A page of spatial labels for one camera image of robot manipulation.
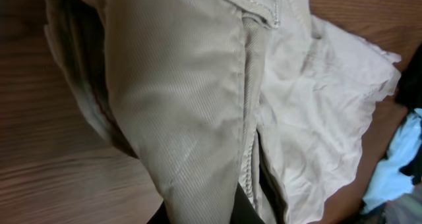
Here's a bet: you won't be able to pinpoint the beige shorts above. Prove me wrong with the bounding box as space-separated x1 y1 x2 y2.
45 0 400 223

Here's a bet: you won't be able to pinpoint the light blue garment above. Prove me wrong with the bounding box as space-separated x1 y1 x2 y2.
361 108 421 214

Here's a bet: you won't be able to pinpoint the black garment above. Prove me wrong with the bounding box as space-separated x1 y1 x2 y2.
396 45 421 184

